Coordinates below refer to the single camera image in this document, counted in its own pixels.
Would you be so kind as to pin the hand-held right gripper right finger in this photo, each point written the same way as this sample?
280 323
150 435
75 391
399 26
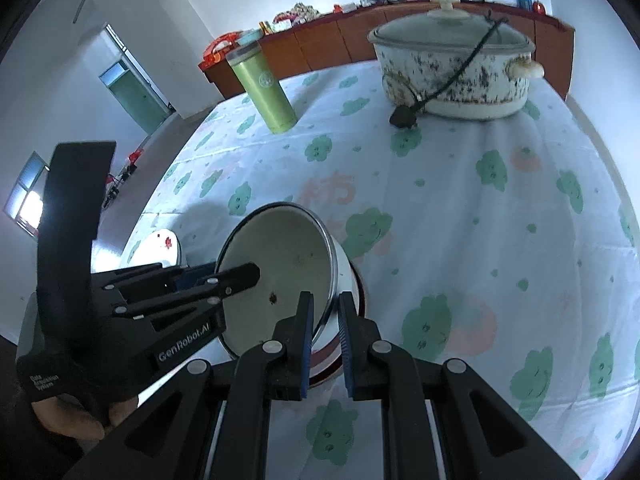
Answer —
346 355

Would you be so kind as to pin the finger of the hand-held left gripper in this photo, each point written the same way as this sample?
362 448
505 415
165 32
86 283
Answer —
235 280
160 274

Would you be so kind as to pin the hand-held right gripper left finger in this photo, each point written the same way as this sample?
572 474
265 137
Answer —
305 355

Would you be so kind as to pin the red rimmed bowl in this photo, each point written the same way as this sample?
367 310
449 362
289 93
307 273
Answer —
326 362

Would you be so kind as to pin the white enamel bowl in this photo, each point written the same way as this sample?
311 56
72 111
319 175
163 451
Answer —
280 250

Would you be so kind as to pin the person's left forearm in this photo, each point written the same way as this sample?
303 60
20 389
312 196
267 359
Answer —
35 452

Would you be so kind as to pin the person's left hand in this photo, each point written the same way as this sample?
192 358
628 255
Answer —
70 417

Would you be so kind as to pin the window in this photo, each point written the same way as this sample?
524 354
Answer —
27 200

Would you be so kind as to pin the white tablecloth green prints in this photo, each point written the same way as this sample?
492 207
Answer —
475 240

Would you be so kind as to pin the green door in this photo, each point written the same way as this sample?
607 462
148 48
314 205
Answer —
137 95

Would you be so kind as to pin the green tumbler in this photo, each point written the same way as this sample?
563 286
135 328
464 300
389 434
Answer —
265 90

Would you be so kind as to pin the teal bowl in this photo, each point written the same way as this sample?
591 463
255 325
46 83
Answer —
250 36

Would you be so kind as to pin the brown wooden cabinet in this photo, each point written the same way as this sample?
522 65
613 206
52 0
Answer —
325 45

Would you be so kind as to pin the fluorescent tube light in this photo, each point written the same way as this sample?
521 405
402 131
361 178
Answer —
85 0

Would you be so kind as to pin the pile of packets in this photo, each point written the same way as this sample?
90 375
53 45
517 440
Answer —
297 14

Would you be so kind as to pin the white speckled electric pot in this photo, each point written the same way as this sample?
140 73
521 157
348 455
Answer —
450 90

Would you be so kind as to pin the glass pot lid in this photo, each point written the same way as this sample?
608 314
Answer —
440 27

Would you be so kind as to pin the small red jar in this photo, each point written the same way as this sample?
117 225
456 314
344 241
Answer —
538 7

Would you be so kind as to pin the red and black frame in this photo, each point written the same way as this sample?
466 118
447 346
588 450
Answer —
122 175

